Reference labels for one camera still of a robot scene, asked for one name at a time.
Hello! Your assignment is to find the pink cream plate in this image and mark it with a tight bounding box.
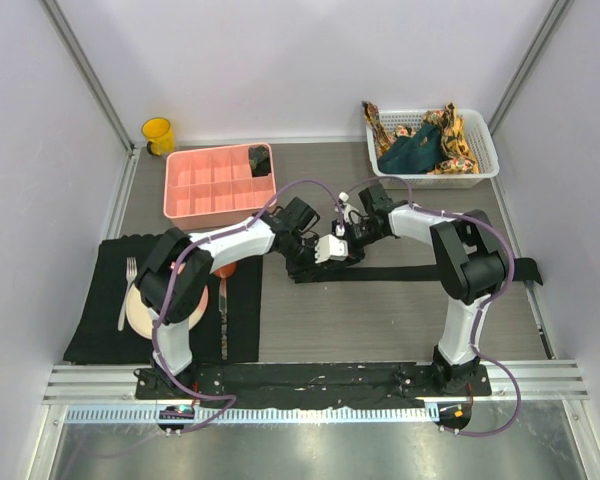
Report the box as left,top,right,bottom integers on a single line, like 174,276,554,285
125,285,209,339

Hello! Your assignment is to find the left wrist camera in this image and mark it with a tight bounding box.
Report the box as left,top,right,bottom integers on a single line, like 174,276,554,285
314,234,349,264

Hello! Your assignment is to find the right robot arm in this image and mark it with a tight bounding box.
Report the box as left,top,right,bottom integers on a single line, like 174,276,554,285
347,183,515,395

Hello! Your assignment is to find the black placemat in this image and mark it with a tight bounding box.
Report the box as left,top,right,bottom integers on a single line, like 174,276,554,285
63,234,263,365

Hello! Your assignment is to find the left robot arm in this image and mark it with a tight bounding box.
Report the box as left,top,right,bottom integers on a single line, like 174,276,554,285
135,197,320,399

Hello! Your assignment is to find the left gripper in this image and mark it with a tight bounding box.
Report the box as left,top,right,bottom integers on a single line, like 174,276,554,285
282,235,327,282

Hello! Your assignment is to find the rolled dark tie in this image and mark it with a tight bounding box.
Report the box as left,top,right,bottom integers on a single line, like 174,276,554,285
248,145,272,178

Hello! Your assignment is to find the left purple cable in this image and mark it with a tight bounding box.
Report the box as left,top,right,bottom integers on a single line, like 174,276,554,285
149,178,344,436

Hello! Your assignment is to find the white plastic basket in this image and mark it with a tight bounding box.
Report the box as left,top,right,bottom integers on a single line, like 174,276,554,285
363,102,500,189

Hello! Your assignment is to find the silver knife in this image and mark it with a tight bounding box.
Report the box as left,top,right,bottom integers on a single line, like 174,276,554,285
218,277,228,361

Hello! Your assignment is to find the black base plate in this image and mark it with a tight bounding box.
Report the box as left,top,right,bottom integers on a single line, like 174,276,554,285
134,360,493,412

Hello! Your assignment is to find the orange mug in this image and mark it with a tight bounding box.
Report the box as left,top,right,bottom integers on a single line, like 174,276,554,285
214,262,237,279

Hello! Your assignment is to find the black tie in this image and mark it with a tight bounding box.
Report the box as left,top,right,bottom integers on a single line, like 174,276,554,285
294,258,544,285

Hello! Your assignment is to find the silver fork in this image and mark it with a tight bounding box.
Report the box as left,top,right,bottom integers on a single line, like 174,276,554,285
117,257,137,331

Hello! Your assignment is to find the yellow cup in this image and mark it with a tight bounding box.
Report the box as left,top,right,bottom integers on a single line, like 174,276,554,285
141,117,176,156

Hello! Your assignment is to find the dark teal tie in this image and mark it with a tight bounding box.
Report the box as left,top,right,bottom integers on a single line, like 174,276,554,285
377,123,442,175

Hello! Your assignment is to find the orange floral tie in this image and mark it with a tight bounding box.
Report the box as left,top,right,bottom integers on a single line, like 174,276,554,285
362,101,416,158

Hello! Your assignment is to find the pink divided organizer box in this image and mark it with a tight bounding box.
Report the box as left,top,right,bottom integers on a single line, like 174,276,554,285
163,143,276,231

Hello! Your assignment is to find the yellow floral tie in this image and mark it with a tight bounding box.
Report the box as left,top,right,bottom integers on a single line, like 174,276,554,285
423,102,480,175

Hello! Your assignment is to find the slotted cable duct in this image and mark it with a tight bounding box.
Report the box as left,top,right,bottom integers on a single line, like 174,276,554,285
65,403,439,425

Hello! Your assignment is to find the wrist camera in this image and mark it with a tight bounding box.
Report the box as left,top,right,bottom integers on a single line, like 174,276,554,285
314,234,349,264
335,192,363,237

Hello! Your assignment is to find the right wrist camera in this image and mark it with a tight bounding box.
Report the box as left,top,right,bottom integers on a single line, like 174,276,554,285
335,192,363,237

